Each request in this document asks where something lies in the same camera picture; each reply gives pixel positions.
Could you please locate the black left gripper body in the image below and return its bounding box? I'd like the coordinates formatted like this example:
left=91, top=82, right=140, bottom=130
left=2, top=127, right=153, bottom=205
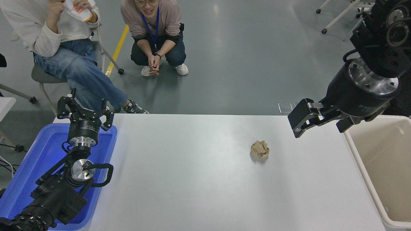
left=67, top=110, right=101, bottom=139

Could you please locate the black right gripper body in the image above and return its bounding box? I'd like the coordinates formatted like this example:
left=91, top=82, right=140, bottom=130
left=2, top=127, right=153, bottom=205
left=320, top=63, right=400, bottom=118

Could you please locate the tan paper ball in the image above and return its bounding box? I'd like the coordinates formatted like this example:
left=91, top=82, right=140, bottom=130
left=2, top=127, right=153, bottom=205
left=250, top=140, right=270, bottom=158

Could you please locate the white food wrapper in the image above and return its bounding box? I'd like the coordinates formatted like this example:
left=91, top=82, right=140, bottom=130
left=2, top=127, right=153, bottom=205
left=63, top=0, right=97, bottom=22

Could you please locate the seated person's right hand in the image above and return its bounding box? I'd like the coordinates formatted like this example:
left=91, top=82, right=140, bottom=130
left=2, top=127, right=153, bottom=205
left=46, top=0, right=65, bottom=24

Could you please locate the seated person's left hand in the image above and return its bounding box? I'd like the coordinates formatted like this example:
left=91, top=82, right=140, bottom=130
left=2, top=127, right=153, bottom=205
left=73, top=0, right=93, bottom=13

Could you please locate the grey caster leg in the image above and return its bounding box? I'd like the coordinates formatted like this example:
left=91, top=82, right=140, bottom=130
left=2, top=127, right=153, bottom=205
left=0, top=84, right=37, bottom=104

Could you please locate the seated person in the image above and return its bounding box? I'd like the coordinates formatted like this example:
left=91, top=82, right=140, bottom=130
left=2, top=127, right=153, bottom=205
left=0, top=0, right=150, bottom=114

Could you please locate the grey wheeled chair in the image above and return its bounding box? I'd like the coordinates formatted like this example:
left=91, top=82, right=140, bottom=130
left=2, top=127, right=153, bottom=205
left=10, top=24, right=125, bottom=116

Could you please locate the large pale bin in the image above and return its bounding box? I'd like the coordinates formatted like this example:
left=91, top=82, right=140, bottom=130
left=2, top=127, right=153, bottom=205
left=344, top=115, right=411, bottom=230

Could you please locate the blue plastic tray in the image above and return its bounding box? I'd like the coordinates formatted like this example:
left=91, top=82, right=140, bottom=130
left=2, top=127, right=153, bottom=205
left=0, top=123, right=118, bottom=231

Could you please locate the crouching person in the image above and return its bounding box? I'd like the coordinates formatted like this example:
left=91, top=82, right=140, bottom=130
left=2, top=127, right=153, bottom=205
left=120, top=0, right=189, bottom=77

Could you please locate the black floor cable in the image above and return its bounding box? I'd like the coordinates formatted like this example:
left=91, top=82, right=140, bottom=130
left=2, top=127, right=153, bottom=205
left=0, top=143, right=25, bottom=174

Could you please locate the white wheeled frame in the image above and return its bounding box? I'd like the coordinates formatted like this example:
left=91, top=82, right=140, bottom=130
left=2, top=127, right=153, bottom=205
left=316, top=0, right=376, bottom=42

